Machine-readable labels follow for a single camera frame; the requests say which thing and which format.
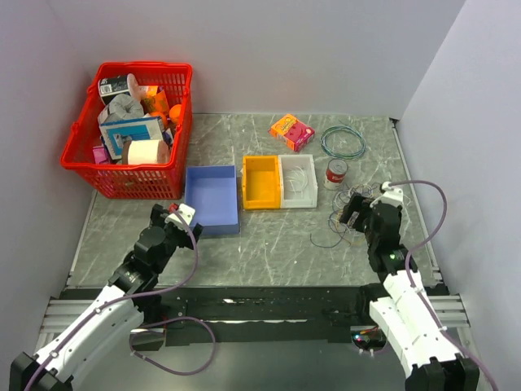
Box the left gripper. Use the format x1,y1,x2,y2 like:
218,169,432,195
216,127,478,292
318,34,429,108
151,204,202,274

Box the multicolour wire pile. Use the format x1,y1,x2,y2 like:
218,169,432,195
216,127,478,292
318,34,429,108
309,182,383,249

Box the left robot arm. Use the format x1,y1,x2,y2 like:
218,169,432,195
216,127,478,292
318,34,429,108
9,204,203,390

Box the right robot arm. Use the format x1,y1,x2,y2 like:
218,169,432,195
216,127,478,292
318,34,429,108
339,190,480,390

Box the blue open box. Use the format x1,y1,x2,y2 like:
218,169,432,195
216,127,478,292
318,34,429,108
184,165,240,236

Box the red white soup can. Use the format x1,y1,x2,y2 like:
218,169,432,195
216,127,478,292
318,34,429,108
324,159,348,190

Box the red plastic basket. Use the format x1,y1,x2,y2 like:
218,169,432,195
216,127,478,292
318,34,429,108
60,62,192,200

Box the white plastic bin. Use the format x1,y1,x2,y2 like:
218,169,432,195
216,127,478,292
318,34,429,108
278,154,318,209

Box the yellow plastic bin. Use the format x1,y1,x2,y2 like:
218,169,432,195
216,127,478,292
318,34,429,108
242,155,281,210

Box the magenta packet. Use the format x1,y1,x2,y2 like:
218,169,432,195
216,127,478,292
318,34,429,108
92,145,112,165

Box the blue white box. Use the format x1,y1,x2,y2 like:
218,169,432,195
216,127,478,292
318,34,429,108
99,116,164,160

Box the orange ball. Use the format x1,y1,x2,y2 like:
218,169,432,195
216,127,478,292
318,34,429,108
169,104,182,124

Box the orange pink snack box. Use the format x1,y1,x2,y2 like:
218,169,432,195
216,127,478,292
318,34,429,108
269,114,315,152

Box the orange snack packet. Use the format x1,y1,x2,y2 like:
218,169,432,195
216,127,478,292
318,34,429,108
141,90,170,115

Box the black white box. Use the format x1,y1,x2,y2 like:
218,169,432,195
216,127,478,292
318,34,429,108
98,74,130,105

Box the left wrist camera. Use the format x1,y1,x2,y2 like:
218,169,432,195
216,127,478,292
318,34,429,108
165,204,195,228

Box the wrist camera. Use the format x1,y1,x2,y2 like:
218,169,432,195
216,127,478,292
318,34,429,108
370,182,404,209
165,204,195,228

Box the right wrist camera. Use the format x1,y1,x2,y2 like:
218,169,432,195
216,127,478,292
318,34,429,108
370,182,404,209

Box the green blue wire coil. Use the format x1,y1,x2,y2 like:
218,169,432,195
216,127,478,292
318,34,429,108
320,121,366,160

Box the white wires in bin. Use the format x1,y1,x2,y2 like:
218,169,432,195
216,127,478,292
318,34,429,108
284,165,313,195

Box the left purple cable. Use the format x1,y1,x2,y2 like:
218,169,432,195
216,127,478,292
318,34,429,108
24,211,217,391

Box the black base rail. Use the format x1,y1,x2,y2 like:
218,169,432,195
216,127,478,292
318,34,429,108
137,283,387,346

